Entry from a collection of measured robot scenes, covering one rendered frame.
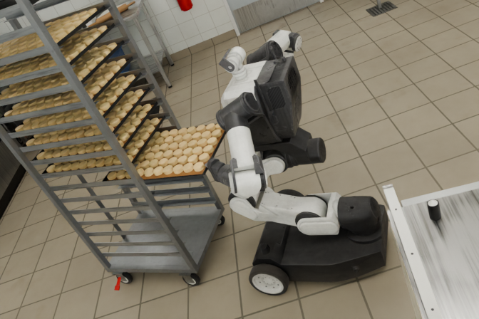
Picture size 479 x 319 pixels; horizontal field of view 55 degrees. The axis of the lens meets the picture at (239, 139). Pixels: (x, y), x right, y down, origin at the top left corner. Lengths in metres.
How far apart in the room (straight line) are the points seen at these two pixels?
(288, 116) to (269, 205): 0.61
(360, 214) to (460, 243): 0.92
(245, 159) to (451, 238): 0.68
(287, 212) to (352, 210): 0.32
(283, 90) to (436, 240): 0.79
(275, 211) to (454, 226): 1.12
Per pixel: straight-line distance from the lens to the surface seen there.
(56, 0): 2.45
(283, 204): 2.33
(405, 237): 1.33
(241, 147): 1.63
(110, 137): 2.10
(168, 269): 2.70
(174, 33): 5.71
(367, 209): 2.23
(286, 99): 1.82
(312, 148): 2.03
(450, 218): 1.44
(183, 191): 2.85
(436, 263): 1.35
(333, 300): 2.37
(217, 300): 2.61
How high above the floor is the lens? 1.89
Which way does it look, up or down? 31 degrees down
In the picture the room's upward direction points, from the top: 25 degrees counter-clockwise
